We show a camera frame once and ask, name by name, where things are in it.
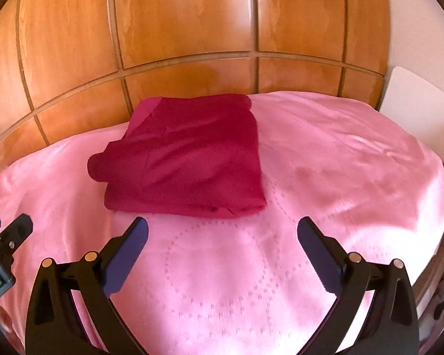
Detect dark red small garment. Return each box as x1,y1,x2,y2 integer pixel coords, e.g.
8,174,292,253
87,94,267,219

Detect pink bedspread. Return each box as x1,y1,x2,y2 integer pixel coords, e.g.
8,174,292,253
0,92,444,354

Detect white bedside table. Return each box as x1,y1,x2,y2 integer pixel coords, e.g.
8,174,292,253
379,67,444,165

